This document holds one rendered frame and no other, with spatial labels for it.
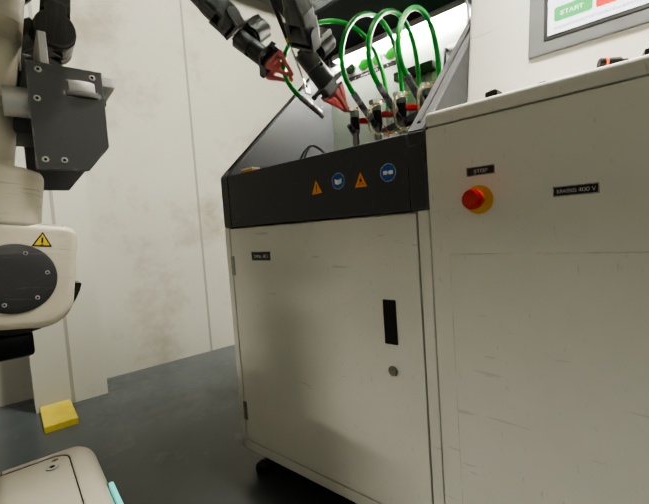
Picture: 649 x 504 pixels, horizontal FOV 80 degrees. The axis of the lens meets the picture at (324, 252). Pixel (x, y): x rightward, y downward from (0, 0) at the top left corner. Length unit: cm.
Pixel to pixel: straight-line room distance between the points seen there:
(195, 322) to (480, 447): 213
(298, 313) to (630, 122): 79
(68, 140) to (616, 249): 86
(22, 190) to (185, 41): 234
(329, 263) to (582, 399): 57
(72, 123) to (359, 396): 80
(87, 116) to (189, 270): 199
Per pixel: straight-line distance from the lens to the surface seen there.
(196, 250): 268
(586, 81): 76
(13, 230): 74
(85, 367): 234
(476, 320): 80
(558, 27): 107
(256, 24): 136
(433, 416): 91
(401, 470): 102
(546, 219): 74
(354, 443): 107
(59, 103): 75
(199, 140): 278
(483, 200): 74
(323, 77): 119
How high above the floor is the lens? 77
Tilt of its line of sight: 3 degrees down
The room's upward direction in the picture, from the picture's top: 4 degrees counter-clockwise
